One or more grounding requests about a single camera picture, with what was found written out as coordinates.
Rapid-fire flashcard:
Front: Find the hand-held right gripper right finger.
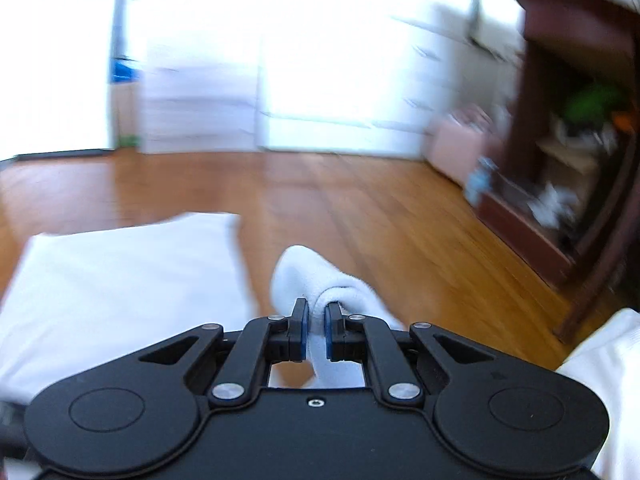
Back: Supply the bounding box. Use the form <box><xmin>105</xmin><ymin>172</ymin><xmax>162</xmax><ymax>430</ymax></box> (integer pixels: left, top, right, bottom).
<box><xmin>326</xmin><ymin>302</ymin><xmax>496</xmax><ymax>406</ymax></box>

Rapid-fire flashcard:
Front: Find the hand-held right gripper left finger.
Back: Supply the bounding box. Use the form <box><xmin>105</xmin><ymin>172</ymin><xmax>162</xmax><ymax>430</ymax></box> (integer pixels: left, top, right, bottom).
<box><xmin>139</xmin><ymin>298</ymin><xmax>307</xmax><ymax>408</ymax></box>

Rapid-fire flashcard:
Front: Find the white shirt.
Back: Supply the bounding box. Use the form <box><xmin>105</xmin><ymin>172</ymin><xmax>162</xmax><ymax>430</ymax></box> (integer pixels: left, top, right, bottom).
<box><xmin>0</xmin><ymin>212</ymin><xmax>406</xmax><ymax>401</ymax></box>

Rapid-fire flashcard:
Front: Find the pink bin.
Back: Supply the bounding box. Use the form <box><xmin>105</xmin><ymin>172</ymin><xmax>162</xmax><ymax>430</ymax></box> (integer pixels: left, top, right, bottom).
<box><xmin>430</xmin><ymin>107</ymin><xmax>506</xmax><ymax>186</ymax></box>

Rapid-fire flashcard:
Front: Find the white cabinet with drawers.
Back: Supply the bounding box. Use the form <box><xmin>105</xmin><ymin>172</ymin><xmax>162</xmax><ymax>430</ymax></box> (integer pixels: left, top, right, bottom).
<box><xmin>115</xmin><ymin>0</ymin><xmax>481</xmax><ymax>161</ymax></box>

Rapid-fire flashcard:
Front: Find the folded cream towel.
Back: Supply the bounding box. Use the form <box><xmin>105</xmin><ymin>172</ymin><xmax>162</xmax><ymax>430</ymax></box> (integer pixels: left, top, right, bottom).
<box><xmin>555</xmin><ymin>307</ymin><xmax>640</xmax><ymax>480</ymax></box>

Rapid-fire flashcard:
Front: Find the green object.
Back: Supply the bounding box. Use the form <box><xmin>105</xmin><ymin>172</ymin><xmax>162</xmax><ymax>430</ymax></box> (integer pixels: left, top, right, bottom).
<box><xmin>565</xmin><ymin>85</ymin><xmax>626</xmax><ymax>126</ymax></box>

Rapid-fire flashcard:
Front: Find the dark wooden shelf unit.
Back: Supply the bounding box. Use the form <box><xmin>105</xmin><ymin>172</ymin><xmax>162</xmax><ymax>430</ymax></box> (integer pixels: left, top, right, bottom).
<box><xmin>475</xmin><ymin>0</ymin><xmax>640</xmax><ymax>343</ymax></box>

